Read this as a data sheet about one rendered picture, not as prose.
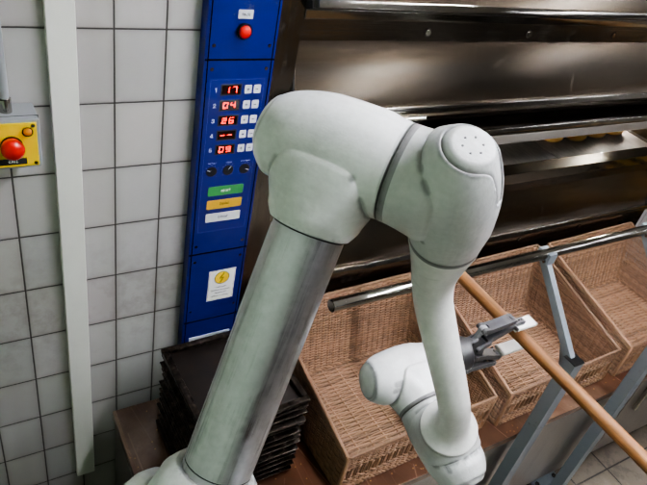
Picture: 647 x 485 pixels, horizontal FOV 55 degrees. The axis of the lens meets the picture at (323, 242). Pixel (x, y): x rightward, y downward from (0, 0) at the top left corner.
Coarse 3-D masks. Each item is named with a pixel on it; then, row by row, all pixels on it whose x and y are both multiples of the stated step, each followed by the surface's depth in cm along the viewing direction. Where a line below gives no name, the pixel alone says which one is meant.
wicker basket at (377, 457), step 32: (352, 288) 195; (320, 320) 193; (352, 320) 200; (384, 320) 208; (416, 320) 212; (320, 352) 198; (352, 352) 206; (320, 384) 195; (352, 384) 198; (480, 384) 191; (320, 416) 167; (352, 416) 187; (384, 416) 190; (480, 416) 189; (320, 448) 171; (352, 448) 178; (384, 448) 166; (352, 480) 168
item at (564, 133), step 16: (528, 112) 199; (544, 112) 201; (560, 112) 203; (576, 112) 205; (592, 112) 207; (608, 112) 210; (624, 112) 212; (640, 112) 214; (432, 128) 169; (480, 128) 174; (576, 128) 184; (592, 128) 188; (608, 128) 192; (624, 128) 196; (640, 128) 201
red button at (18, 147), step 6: (6, 144) 109; (12, 144) 109; (18, 144) 110; (0, 150) 110; (6, 150) 109; (12, 150) 110; (18, 150) 110; (24, 150) 111; (6, 156) 110; (12, 156) 110; (18, 156) 111
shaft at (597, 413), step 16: (464, 272) 151; (464, 288) 150; (480, 288) 147; (480, 304) 146; (496, 304) 143; (512, 336) 139; (528, 336) 137; (528, 352) 136; (544, 352) 133; (544, 368) 132; (560, 368) 130; (560, 384) 129; (576, 384) 127; (576, 400) 126; (592, 400) 124; (592, 416) 123; (608, 416) 122; (608, 432) 120; (624, 432) 119; (624, 448) 118; (640, 448) 117; (640, 464) 116
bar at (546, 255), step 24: (600, 240) 184; (480, 264) 161; (504, 264) 164; (384, 288) 146; (408, 288) 148; (552, 288) 174; (576, 360) 172; (552, 384) 178; (624, 384) 213; (552, 408) 182; (528, 432) 189; (600, 432) 224; (576, 456) 235; (504, 480) 202; (552, 480) 254
